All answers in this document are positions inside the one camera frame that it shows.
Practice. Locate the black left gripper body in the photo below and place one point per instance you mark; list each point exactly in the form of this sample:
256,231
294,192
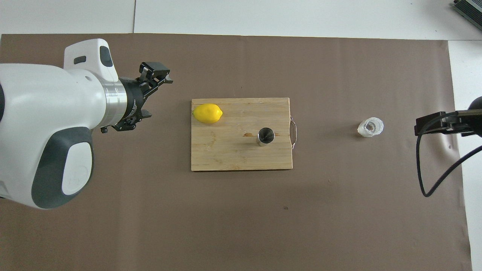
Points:
131,101

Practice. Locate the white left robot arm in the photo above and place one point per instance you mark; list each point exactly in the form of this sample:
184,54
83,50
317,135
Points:
45,113

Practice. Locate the yellow lemon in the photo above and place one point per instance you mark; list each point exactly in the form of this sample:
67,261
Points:
207,113

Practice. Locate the wooden cutting board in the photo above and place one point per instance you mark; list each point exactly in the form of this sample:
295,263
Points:
226,150

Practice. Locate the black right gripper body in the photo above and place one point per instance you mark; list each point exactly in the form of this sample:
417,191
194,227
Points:
474,120

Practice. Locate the grey metal device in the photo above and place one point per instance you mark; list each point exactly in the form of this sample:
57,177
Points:
470,9

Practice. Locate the steel cocktail jigger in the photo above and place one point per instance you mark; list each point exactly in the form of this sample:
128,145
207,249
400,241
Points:
266,136

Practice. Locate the brown paper table mat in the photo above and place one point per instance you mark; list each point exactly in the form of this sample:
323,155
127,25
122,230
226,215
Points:
241,226

